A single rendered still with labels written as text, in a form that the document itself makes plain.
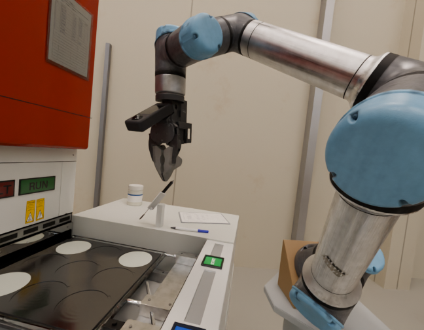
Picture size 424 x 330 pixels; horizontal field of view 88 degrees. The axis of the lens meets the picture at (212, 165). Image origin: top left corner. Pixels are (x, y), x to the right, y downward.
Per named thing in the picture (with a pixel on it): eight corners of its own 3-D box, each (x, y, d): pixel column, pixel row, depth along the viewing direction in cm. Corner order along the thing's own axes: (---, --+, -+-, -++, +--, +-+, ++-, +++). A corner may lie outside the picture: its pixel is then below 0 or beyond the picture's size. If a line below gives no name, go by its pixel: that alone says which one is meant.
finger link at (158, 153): (175, 178, 60) (176, 145, 59) (161, 181, 55) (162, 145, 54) (167, 177, 61) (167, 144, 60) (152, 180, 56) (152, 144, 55)
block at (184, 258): (175, 263, 73) (175, 254, 72) (178, 258, 76) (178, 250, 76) (198, 267, 71) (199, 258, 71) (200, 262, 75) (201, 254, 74)
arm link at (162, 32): (164, 16, 47) (149, 31, 53) (163, 70, 48) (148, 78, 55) (195, 29, 51) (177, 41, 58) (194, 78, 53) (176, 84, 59)
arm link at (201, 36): (230, 4, 43) (199, 26, 52) (185, 11, 38) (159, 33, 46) (240, 48, 46) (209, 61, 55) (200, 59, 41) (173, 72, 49)
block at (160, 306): (138, 315, 49) (139, 302, 49) (145, 305, 52) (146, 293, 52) (172, 323, 47) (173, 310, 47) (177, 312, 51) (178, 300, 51)
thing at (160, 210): (144, 225, 80) (148, 190, 80) (150, 222, 84) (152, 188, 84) (160, 228, 79) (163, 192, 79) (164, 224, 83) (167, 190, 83)
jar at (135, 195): (123, 204, 105) (125, 184, 105) (131, 201, 112) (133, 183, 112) (137, 206, 104) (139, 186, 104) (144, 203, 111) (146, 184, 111)
